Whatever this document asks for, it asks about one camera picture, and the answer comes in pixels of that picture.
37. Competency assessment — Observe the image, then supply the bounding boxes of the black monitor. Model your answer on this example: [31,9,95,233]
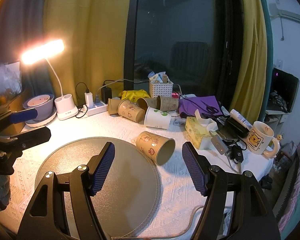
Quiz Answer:
[267,68,300,113]

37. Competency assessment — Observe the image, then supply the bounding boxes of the white power strip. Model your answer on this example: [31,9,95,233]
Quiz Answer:
[76,102,108,118]

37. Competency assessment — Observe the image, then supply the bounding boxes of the white plate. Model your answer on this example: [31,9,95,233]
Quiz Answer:
[25,106,58,128]

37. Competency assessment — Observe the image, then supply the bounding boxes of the white tube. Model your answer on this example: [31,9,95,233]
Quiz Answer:
[230,109,252,130]

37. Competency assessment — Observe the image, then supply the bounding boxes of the beige printed paper cup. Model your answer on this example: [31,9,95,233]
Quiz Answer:
[118,100,145,123]

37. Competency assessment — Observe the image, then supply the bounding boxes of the white cup green print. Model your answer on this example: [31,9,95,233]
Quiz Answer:
[144,107,171,129]

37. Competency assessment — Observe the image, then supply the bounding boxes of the black scissors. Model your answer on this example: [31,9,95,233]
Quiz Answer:
[202,101,219,114]

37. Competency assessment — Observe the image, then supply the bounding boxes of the white bear mug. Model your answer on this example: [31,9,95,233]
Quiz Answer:
[247,121,280,159]

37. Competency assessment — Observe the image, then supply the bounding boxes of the white lattice basket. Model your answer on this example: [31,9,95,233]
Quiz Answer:
[149,80,173,98]

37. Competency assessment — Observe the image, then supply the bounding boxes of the purple cloth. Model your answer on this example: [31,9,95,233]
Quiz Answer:
[178,95,223,118]

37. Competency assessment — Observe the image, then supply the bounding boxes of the black power adapter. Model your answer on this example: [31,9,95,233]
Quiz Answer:
[101,86,112,104]

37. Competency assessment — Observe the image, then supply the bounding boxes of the fruit box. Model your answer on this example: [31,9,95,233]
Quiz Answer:
[0,61,32,111]

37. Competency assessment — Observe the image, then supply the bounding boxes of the yellow tissue box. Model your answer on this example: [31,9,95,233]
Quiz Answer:
[185,116,218,150]

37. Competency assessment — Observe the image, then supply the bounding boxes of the yellow curtain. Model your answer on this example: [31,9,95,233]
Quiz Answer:
[43,0,129,105]

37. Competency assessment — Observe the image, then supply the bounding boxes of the black pouch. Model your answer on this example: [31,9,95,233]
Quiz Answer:
[217,117,249,140]

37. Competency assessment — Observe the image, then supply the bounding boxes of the purple bowl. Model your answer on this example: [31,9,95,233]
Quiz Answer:
[23,94,54,121]

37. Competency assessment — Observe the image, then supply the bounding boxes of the yellow plastic bag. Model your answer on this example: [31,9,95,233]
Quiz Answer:
[118,89,150,103]

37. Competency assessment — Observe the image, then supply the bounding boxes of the beige cartoon paper cup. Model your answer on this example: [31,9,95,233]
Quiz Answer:
[136,131,175,166]

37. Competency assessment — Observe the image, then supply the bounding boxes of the white desk lamp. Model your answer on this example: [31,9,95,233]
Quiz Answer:
[21,39,78,121]

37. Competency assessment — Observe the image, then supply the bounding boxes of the brown paper cup leftmost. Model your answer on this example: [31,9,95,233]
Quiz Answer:
[108,99,122,115]

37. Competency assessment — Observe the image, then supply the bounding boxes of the white usb charger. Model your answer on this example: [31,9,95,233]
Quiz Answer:
[84,92,94,109]

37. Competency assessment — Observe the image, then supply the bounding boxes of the round grey placemat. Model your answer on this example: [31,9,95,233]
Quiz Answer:
[35,137,161,237]

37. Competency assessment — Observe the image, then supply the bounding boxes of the white remote dongle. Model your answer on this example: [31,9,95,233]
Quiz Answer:
[211,135,229,155]

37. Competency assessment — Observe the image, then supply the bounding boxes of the brown paper cup middle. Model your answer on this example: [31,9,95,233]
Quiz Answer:
[136,98,158,112]

